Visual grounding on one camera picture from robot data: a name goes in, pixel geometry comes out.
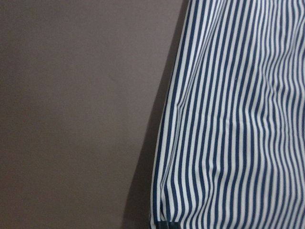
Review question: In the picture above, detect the striped polo shirt white collar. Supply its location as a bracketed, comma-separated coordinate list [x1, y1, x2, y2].
[149, 0, 305, 229]

